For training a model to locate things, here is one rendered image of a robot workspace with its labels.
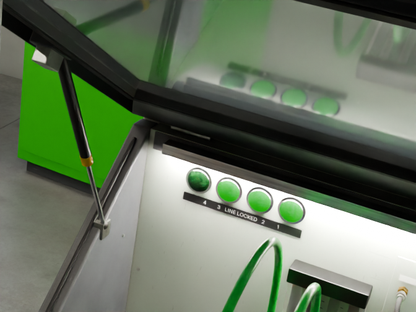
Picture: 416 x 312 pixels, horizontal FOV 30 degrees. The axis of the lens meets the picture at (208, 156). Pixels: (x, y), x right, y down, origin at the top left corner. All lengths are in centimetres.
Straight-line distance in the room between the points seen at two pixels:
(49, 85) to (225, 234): 286
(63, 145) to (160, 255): 278
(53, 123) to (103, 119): 32
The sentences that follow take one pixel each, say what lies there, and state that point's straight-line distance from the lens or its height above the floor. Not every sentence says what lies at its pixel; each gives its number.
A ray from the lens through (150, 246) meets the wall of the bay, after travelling 153.
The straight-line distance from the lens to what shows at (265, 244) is 114.
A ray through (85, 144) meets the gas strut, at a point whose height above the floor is 149.
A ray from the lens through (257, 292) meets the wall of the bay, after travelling 148.
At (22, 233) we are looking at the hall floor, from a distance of 393.
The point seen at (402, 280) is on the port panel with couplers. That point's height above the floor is 132.
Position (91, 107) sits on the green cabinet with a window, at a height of 52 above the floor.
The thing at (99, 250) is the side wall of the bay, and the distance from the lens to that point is 140.
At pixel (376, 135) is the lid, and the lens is 98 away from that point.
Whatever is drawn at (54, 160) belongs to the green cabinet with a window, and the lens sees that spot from 434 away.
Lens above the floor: 199
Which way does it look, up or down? 23 degrees down
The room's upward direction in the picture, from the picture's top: 10 degrees clockwise
